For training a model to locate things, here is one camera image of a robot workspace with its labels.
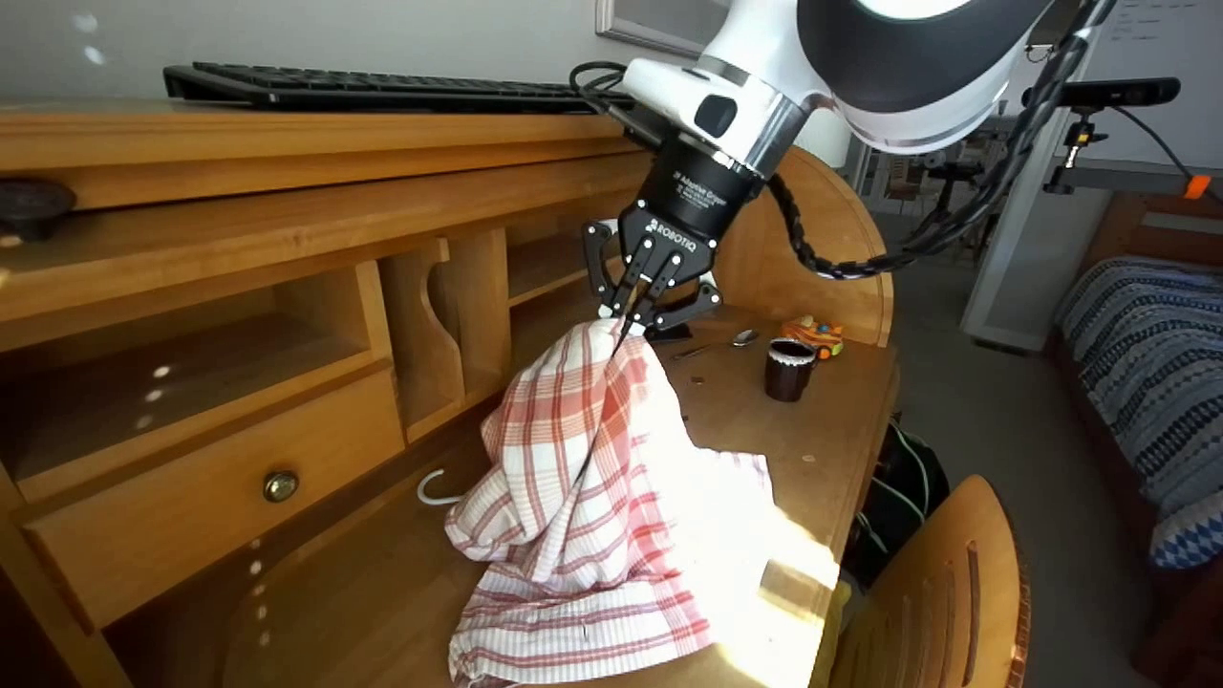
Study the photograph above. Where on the dark brown cup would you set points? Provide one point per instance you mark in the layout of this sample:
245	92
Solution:
787	371

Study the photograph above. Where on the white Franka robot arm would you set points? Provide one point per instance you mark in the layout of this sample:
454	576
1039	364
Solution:
890	62

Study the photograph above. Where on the black camera on stand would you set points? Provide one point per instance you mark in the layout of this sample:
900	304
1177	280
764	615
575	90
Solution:
1114	92

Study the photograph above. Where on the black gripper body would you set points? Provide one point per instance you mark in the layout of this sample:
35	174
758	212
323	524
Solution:
693	196

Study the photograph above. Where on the small colourful toy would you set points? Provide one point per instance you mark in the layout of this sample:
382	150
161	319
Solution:
819	338

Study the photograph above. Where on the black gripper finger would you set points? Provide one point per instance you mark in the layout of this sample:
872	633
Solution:
680	311
603	268

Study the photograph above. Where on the white framed wall picture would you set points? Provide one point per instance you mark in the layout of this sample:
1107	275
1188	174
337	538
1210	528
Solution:
662	26

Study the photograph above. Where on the wooden roll-top desk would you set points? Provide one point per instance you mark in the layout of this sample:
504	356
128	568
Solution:
252	230

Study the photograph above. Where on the wooden chair back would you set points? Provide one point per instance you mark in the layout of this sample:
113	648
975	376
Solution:
942	597

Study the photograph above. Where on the wooden desk drawer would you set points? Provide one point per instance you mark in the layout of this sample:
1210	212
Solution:
191	499

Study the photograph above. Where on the red white checked cloth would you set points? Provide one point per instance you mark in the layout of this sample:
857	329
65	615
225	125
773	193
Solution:
597	509

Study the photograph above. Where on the bed with striped blanket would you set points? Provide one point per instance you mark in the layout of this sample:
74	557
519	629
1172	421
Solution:
1149	384

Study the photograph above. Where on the black computer keyboard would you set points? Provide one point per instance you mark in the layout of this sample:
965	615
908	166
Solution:
382	86

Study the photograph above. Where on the brass drawer knob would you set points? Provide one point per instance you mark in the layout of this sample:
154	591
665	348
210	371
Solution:
281	485

